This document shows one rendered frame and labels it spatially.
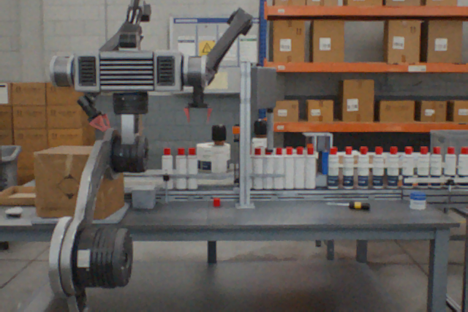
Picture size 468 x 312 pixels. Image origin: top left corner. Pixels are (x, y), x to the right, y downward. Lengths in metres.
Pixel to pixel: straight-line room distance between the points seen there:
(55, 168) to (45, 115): 3.67
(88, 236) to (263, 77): 1.17
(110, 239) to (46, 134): 4.38
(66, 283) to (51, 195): 0.73
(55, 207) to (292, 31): 4.50
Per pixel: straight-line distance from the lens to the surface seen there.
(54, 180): 2.27
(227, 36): 2.26
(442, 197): 2.78
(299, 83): 7.03
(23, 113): 5.97
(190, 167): 2.56
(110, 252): 1.58
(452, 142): 4.08
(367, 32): 7.20
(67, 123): 5.86
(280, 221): 2.22
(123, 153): 1.99
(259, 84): 2.38
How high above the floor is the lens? 1.42
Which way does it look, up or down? 6 degrees down
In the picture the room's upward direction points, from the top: straight up
